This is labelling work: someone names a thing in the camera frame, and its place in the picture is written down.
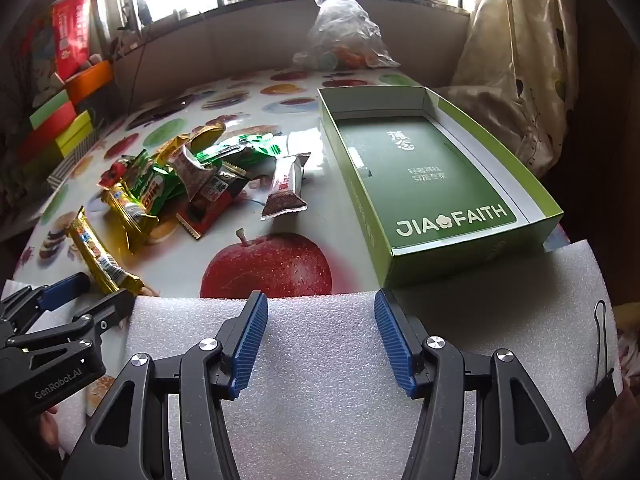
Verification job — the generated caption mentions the yellow-green box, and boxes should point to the yellow-green box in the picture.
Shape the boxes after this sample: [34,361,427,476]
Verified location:
[55,110,96,158]

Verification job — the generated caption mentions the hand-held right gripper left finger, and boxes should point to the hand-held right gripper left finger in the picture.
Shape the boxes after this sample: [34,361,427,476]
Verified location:
[60,290,271,480]

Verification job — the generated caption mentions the yellow peanut candy packet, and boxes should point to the yellow peanut candy packet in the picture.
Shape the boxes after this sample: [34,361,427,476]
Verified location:
[155,135,193,161]
[187,120,228,153]

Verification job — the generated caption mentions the thin black cable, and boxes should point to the thin black cable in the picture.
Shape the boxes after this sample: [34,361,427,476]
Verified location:
[127,35,151,116]

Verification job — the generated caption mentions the brown white snack packet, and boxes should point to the brown white snack packet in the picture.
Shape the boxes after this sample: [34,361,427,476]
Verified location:
[167,145,221,201]
[260,152,312,221]

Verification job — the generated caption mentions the green foil snack packet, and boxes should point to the green foil snack packet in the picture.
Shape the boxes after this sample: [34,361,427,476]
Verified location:
[192,142,241,166]

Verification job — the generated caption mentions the orange box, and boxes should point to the orange box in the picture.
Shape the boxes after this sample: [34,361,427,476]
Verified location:
[65,60,115,103]

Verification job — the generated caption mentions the red snack bag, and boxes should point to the red snack bag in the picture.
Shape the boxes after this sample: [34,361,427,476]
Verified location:
[51,0,96,81]

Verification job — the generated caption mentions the clear plastic bag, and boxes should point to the clear plastic bag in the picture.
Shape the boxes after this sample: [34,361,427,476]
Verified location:
[292,0,401,71]

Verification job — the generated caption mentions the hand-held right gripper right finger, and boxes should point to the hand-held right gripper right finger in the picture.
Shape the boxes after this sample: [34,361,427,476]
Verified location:
[374,287,583,480]

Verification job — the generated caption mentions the green chocolate drink packet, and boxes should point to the green chocolate drink packet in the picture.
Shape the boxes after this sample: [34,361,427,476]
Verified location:
[120,150,166,186]
[131,170,173,213]

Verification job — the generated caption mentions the white foam sheet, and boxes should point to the white foam sheet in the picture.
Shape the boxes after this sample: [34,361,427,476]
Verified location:
[122,240,626,480]

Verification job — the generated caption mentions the red black plum packet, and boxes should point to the red black plum packet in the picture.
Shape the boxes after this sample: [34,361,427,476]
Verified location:
[175,170,248,241]

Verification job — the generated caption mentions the red box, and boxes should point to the red box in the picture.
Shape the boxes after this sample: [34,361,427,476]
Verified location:
[17,112,81,158]

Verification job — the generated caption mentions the gold snack bar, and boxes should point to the gold snack bar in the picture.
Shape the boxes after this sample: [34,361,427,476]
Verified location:
[102,182,161,251]
[67,207,143,295]

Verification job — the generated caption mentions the black white striped box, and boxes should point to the black white striped box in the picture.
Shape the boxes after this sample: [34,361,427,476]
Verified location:
[47,152,101,186]

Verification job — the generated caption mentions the green cardboard box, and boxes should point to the green cardboard box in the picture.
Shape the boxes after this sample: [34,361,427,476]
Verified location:
[316,85,563,288]

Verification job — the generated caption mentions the small red black candy packet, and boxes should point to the small red black candy packet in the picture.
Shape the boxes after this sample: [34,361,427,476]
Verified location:
[97,160,128,191]

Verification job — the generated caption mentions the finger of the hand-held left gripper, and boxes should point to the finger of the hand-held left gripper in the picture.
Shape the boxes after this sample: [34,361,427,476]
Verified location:
[0,272,92,333]
[2,290,137,361]

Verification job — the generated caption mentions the black binder clip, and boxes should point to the black binder clip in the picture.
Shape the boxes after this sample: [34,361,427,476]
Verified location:
[585,300,618,426]

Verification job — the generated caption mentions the green striped snack packet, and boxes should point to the green striped snack packet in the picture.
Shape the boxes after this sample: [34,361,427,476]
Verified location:
[235,132,287,161]

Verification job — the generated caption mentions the cream patterned curtain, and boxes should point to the cream patterned curtain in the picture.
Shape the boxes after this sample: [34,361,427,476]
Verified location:
[440,0,576,176]

